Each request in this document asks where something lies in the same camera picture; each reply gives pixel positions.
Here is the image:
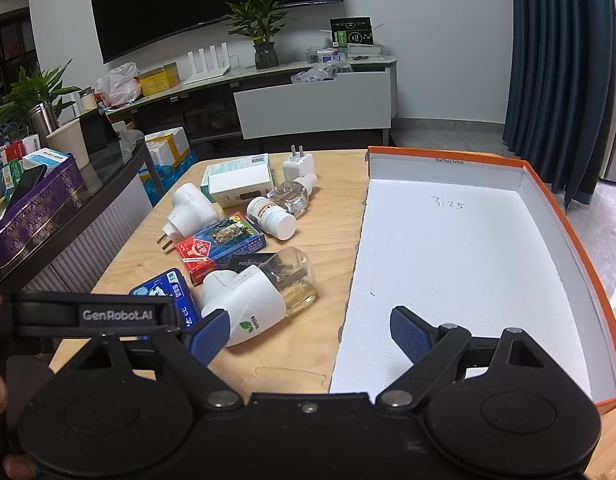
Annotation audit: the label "beige paper cup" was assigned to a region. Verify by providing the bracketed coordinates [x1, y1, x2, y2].
[46, 119, 91, 171]

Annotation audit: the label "white cabinet drawer front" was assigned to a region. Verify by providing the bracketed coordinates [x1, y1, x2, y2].
[234, 70, 392, 141]

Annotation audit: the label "blue playing card box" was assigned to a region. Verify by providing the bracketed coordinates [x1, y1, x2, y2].
[190, 212, 267, 262]

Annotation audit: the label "clear plastic storage boxes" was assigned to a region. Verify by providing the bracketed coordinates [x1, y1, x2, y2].
[305, 42, 389, 67]

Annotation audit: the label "green plant in glass vase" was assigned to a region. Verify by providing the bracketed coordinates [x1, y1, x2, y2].
[222, 0, 299, 71]

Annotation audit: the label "white pill bottle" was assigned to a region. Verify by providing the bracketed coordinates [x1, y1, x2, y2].
[246, 196, 298, 240]

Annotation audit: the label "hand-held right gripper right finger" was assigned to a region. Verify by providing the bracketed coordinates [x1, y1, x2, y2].
[375, 306, 559, 409]

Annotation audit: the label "blue white printed box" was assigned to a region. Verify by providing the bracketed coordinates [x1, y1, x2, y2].
[129, 267, 202, 331]

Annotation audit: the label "white charger plug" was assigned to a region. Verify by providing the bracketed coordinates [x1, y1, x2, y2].
[283, 145, 317, 182]

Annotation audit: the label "black green printed box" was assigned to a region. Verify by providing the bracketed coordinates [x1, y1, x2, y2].
[330, 16, 375, 51]

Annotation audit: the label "blue plastic bag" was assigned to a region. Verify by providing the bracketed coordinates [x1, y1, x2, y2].
[139, 150, 199, 197]

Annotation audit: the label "black glass side table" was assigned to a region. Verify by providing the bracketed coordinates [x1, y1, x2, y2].
[0, 137, 155, 293]

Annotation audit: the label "white router with antennas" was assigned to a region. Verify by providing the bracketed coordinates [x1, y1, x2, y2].
[183, 45, 233, 86]

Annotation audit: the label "white yellow taped parcels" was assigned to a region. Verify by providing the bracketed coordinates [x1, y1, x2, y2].
[144, 127, 191, 169]

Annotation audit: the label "yellow box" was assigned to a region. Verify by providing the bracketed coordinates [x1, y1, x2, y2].
[138, 62, 181, 97]

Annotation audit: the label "steel tumbler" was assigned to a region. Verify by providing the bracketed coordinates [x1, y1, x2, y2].
[28, 102, 59, 139]

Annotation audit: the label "white plastic bag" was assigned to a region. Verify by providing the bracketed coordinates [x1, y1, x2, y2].
[94, 62, 142, 109]

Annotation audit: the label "orange white cardboard box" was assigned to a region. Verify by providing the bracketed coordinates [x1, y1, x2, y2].
[329, 146, 616, 416]

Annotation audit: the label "leafy green potted plant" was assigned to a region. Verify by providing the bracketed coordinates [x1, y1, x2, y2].
[0, 59, 82, 132]

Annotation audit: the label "white plug-in repellent heater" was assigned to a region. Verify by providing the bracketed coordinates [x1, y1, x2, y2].
[157, 182, 221, 256]

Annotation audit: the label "crumpled clear plastic bag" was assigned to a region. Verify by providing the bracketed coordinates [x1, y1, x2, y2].
[291, 64, 339, 86]

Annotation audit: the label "red card box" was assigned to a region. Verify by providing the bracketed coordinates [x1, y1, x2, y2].
[177, 235, 229, 287]

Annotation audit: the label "purple patterned tin box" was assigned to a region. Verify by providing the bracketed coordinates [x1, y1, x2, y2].
[0, 152, 84, 272]

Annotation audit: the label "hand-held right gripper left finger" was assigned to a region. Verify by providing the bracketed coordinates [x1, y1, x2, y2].
[82, 310, 243, 409]

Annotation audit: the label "white heater with clear bottle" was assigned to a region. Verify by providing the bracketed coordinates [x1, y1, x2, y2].
[200, 247, 319, 348]

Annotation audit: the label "green white carton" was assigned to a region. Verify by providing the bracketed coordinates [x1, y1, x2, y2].
[200, 153, 271, 196]

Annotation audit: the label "dark blue curtain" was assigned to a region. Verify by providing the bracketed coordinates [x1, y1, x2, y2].
[503, 0, 616, 211]

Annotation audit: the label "clear refill bottle white cap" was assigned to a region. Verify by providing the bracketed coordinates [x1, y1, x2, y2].
[267, 174, 320, 219]

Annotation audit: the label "white TV cabinet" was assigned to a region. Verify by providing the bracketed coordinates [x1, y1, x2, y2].
[102, 54, 399, 161]

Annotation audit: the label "black charger plug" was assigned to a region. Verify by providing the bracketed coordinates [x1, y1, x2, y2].
[227, 254, 279, 281]

